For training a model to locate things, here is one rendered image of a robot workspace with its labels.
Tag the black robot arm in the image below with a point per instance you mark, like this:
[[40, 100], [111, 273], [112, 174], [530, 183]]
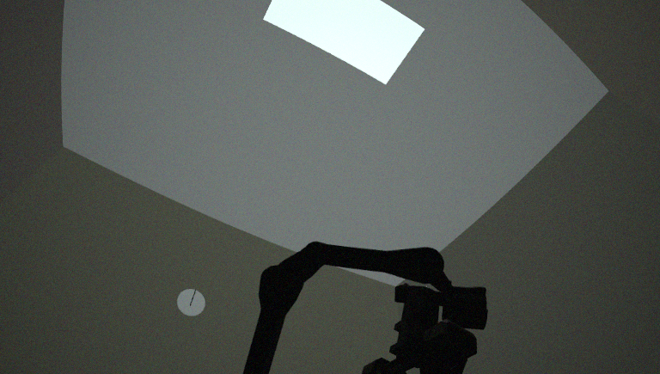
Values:
[[280, 286]]

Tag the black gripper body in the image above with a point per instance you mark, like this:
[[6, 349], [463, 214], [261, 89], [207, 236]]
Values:
[[417, 328]]

